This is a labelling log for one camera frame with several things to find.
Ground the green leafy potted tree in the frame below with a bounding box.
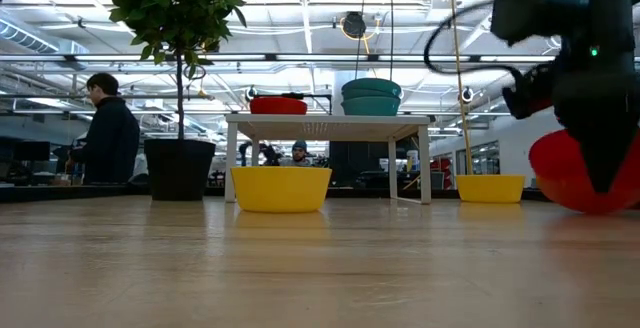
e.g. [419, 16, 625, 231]
[98, 0, 248, 142]

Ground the yellow vertical pole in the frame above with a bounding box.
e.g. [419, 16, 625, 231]
[446, 0, 474, 176]

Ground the white small shelf table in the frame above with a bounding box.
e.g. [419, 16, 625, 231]
[224, 113, 432, 205]

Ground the yellow mini bowl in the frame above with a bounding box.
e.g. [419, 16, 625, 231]
[455, 174, 527, 204]
[230, 166, 333, 214]

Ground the hanging black cable reel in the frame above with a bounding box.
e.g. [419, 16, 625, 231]
[342, 11, 368, 39]

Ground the teal mini bowl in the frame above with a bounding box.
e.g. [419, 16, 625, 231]
[341, 95, 402, 117]
[341, 77, 403, 100]

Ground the black looping cable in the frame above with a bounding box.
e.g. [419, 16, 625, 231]
[423, 0, 526, 82]

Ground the black wrist camera block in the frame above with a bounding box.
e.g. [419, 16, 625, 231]
[502, 62, 557, 120]

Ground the black plant pot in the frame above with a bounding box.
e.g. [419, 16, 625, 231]
[143, 138, 217, 202]

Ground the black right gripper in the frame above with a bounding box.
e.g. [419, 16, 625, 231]
[552, 42, 640, 194]

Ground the dark computer monitor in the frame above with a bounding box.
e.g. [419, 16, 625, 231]
[13, 140, 51, 163]

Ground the seated person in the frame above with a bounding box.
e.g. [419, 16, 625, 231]
[279, 140, 314, 168]

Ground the red mini bowl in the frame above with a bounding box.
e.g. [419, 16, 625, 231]
[249, 96, 309, 116]
[528, 128, 640, 215]

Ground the standing person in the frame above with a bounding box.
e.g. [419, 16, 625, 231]
[64, 72, 141, 186]

